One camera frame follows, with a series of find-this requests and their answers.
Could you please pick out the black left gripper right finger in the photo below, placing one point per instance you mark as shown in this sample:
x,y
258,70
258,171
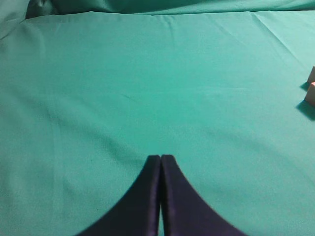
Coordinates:
x,y
184,212

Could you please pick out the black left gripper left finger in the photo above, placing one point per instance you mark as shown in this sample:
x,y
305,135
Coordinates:
x,y
137,212

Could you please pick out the placed pink cube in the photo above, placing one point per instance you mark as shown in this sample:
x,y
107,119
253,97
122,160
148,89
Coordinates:
x,y
311,77
310,95

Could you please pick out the green cloth backdrop and cover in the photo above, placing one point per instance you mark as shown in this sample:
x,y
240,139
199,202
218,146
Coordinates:
x,y
90,88

